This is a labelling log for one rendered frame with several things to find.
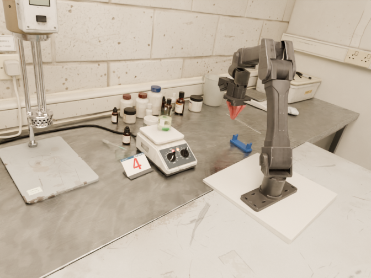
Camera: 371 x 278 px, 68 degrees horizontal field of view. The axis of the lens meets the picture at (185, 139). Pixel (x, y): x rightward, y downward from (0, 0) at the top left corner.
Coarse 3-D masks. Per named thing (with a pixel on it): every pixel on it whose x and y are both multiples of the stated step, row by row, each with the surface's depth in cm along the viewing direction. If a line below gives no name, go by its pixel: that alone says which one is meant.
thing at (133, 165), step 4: (140, 156) 91; (144, 156) 92; (128, 160) 88; (132, 160) 89; (136, 160) 90; (140, 160) 91; (144, 160) 92; (124, 164) 87; (128, 164) 87; (132, 164) 88; (136, 164) 89; (140, 164) 90; (144, 164) 91; (148, 164) 92; (128, 168) 87; (132, 168) 88; (136, 168) 89; (140, 168) 89; (128, 172) 86; (132, 172) 87
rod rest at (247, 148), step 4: (236, 136) 117; (232, 140) 117; (236, 140) 118; (236, 144) 115; (240, 144) 115; (244, 144) 116; (248, 144) 111; (240, 148) 114; (244, 148) 112; (248, 148) 112
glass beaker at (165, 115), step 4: (164, 108) 99; (160, 112) 95; (164, 112) 94; (168, 112) 99; (172, 112) 97; (160, 116) 95; (164, 116) 95; (168, 116) 95; (172, 116) 97; (160, 120) 96; (164, 120) 95; (168, 120) 96; (160, 124) 96; (164, 124) 96; (168, 124) 97; (160, 128) 97; (164, 128) 97; (168, 128) 97
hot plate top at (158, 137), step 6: (150, 126) 100; (156, 126) 101; (144, 132) 95; (150, 132) 96; (156, 132) 96; (162, 132) 97; (168, 132) 98; (174, 132) 98; (180, 132) 99; (150, 138) 93; (156, 138) 92; (162, 138) 93; (168, 138) 94; (174, 138) 94; (180, 138) 96
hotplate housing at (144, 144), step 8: (144, 136) 96; (136, 144) 100; (144, 144) 96; (152, 144) 92; (160, 144) 93; (168, 144) 94; (176, 144) 95; (144, 152) 97; (152, 152) 92; (192, 152) 97; (152, 160) 93; (160, 160) 90; (160, 168) 91; (176, 168) 90; (184, 168) 92
